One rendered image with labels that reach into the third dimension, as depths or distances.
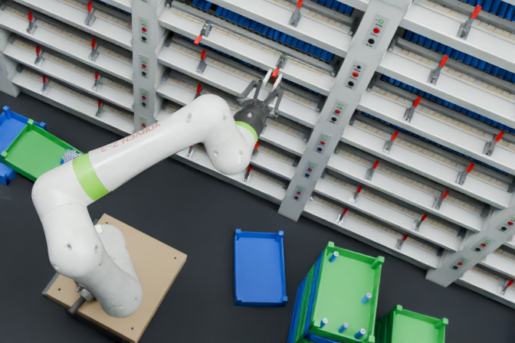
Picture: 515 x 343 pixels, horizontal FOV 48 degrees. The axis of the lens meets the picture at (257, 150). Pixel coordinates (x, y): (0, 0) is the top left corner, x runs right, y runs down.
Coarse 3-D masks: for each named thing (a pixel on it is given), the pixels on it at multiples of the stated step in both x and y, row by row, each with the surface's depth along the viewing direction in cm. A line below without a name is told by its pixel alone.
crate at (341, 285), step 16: (352, 256) 204; (368, 256) 202; (320, 272) 197; (336, 272) 202; (352, 272) 203; (368, 272) 204; (320, 288) 198; (336, 288) 199; (352, 288) 200; (368, 288) 201; (320, 304) 195; (336, 304) 196; (352, 304) 197; (368, 304) 198; (320, 320) 192; (336, 320) 193; (352, 320) 194; (368, 320) 195; (336, 336) 186; (352, 336) 191; (368, 336) 185
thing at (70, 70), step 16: (0, 48) 237; (16, 48) 241; (32, 48) 241; (48, 48) 239; (32, 64) 239; (48, 64) 239; (64, 64) 240; (80, 64) 237; (64, 80) 239; (80, 80) 238; (96, 80) 234; (112, 80) 238; (112, 96) 237; (128, 96) 237
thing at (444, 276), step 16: (496, 208) 205; (512, 208) 194; (496, 224) 204; (480, 240) 215; (496, 240) 211; (448, 256) 233; (464, 256) 227; (480, 256) 223; (432, 272) 245; (448, 272) 240; (464, 272) 235
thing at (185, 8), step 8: (176, 8) 188; (184, 8) 186; (192, 8) 187; (200, 16) 186; (208, 16) 186; (216, 24) 187; (224, 24) 186; (232, 24) 186; (240, 32) 185; (248, 32) 185; (240, 40) 186; (256, 40) 185; (264, 40) 185; (272, 48) 186; (280, 48) 184; (288, 48) 184; (296, 56) 184; (304, 56) 184; (312, 64) 184; (320, 64) 183; (328, 64) 183; (328, 72) 184
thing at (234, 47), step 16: (176, 0) 190; (160, 16) 188; (176, 16) 188; (176, 32) 192; (192, 32) 187; (224, 32) 187; (224, 48) 187; (240, 48) 186; (256, 48) 186; (256, 64) 188; (272, 64) 185; (288, 64) 185; (336, 64) 183; (304, 80) 184; (320, 80) 184
